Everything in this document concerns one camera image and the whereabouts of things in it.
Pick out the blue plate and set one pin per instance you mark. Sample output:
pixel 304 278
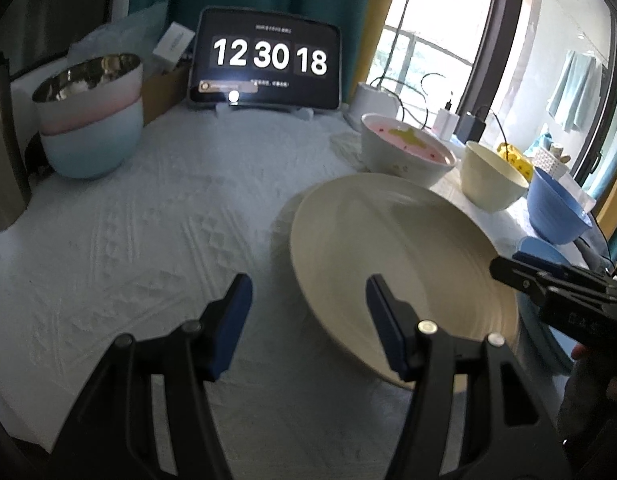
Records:
pixel 541 247

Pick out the brown cardboard box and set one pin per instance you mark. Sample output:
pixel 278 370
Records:
pixel 161 92

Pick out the yellow wet wipes pack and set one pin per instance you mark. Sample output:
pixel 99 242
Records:
pixel 518 160

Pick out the yellow curtain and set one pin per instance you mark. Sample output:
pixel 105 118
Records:
pixel 616 215
pixel 373 20

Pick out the white plastic basket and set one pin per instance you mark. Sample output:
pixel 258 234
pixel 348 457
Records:
pixel 548 162

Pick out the white desk lamp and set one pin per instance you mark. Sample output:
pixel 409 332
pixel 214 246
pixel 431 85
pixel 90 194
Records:
pixel 376 102

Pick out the white textured tablecloth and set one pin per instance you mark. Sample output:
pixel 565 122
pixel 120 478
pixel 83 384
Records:
pixel 138 235

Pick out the person's right hand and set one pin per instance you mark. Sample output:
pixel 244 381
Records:
pixel 596 390

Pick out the black sliding door frame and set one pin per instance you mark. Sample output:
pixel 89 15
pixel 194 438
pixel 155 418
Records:
pixel 493 35

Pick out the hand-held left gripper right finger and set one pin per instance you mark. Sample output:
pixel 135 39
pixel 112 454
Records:
pixel 383 320

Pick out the clear plastic bag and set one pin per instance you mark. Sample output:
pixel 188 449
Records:
pixel 123 30

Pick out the stainless steel flask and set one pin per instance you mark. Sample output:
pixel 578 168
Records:
pixel 3 160

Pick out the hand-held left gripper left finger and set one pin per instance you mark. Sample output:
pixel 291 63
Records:
pixel 233 325

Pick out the black tablet showing clock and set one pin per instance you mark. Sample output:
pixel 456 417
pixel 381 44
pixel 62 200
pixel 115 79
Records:
pixel 268 55

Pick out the black charger plug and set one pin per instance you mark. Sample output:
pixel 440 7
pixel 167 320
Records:
pixel 471 127

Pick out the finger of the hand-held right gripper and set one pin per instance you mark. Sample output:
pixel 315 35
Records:
pixel 543 262
pixel 513 275

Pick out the large cream plate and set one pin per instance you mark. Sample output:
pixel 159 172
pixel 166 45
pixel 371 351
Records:
pixel 388 240

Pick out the light blue hanging towel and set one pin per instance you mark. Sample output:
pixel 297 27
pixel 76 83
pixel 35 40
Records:
pixel 573 90

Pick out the light blue steel-lined bowl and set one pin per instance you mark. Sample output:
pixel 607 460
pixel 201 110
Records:
pixel 88 152

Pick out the small white box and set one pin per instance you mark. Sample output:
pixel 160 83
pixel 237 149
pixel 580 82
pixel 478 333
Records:
pixel 173 42

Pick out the white charger plug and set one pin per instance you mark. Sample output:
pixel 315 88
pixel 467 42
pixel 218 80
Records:
pixel 444 122

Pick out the pink patterned plate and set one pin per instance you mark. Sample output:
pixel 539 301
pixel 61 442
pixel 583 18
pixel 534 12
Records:
pixel 403 165

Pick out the cream bowl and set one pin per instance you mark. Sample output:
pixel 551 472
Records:
pixel 488 190

